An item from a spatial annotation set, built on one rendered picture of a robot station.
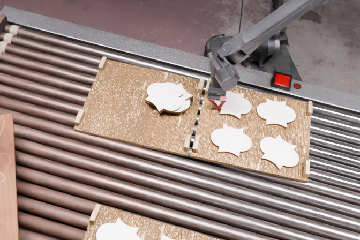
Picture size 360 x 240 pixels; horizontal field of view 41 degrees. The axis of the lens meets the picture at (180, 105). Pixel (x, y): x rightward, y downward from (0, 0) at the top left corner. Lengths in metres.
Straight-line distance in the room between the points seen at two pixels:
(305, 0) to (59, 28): 1.03
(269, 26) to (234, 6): 2.10
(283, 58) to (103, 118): 1.58
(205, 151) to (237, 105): 0.24
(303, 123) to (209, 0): 2.02
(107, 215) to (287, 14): 0.85
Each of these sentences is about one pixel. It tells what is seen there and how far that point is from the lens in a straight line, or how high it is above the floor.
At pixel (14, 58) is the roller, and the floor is 0.92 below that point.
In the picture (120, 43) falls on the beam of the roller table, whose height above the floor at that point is 0.91.
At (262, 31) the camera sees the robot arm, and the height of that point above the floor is 1.28.
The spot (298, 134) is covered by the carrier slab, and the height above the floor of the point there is 0.94.
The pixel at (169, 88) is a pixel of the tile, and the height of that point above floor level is 0.98.
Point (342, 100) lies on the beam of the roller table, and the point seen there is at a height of 0.91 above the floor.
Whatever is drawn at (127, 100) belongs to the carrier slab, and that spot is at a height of 0.94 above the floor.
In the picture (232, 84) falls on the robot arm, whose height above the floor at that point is 1.13.
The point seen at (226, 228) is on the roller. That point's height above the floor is 0.92.
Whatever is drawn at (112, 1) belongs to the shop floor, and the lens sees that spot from 3.61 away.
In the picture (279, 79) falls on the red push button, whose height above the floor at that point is 0.93.
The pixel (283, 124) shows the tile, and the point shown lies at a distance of 1.80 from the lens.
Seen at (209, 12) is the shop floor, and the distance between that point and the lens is 3.59.
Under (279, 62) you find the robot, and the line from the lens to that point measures 3.01.
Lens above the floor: 2.35
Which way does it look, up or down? 52 degrees down
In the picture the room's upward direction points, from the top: 8 degrees clockwise
